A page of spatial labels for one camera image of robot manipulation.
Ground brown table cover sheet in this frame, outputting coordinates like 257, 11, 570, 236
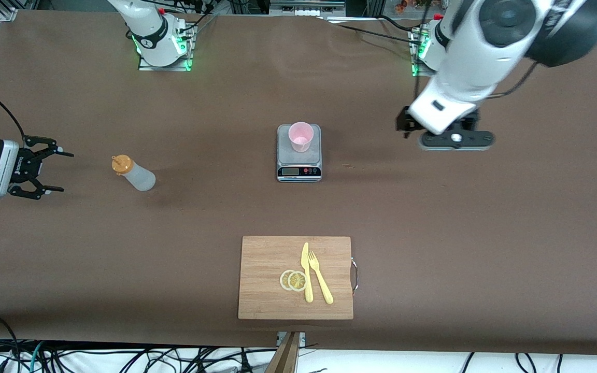
0, 9, 597, 356

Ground silver digital kitchen scale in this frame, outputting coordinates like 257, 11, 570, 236
276, 124, 323, 183

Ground pink paper cup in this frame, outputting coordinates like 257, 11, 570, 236
288, 122, 315, 153

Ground wooden post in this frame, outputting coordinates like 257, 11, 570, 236
266, 332, 301, 373

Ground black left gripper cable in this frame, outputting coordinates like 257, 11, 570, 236
477, 60, 540, 100

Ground black cable on table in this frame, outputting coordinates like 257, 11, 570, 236
330, 20, 424, 46

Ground translucent sauce bottle orange cap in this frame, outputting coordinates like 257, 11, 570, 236
111, 154, 157, 192

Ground yellow plastic knife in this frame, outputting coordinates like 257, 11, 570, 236
301, 242, 314, 303

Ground wooden cutting board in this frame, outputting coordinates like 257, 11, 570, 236
238, 236, 354, 320

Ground yellow plastic fork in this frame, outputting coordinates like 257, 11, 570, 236
308, 251, 334, 305

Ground white power strip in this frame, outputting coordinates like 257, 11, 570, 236
287, 5, 331, 16

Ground teal floor cable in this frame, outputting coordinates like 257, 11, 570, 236
28, 341, 45, 373

